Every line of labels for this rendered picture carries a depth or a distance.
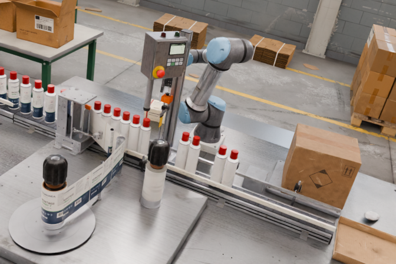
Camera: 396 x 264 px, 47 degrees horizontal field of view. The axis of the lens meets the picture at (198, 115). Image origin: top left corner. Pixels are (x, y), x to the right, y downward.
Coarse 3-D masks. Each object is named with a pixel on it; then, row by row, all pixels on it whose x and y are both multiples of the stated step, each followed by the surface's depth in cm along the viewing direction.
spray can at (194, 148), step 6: (198, 138) 203; (192, 144) 205; (198, 144) 204; (192, 150) 204; (198, 150) 205; (192, 156) 206; (198, 156) 207; (186, 162) 210; (192, 162) 207; (186, 168) 210; (192, 168) 209
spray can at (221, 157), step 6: (222, 150) 200; (216, 156) 202; (222, 156) 201; (216, 162) 203; (222, 162) 202; (216, 168) 204; (222, 168) 204; (216, 174) 205; (222, 174) 207; (216, 180) 206
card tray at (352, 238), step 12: (348, 228) 207; (360, 228) 207; (372, 228) 204; (336, 240) 198; (348, 240) 199; (360, 240) 200; (372, 240) 202; (384, 240) 203; (336, 252) 186; (348, 252) 192; (360, 252) 194; (372, 252) 195; (384, 252) 196
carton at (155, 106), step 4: (152, 100) 268; (156, 100) 269; (152, 104) 264; (156, 104) 265; (160, 104) 266; (152, 108) 259; (156, 108) 260; (160, 108) 261; (144, 112) 261; (148, 112) 260; (152, 112) 260; (156, 112) 259; (160, 112) 259; (144, 116) 262; (148, 116) 261; (152, 116) 261; (156, 116) 260; (164, 116) 259; (152, 120) 262; (156, 120) 262
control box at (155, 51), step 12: (156, 36) 196; (168, 36) 198; (180, 36) 201; (144, 48) 200; (156, 48) 193; (168, 48) 197; (144, 60) 202; (156, 60) 196; (144, 72) 203; (156, 72) 199; (168, 72) 203; (180, 72) 207
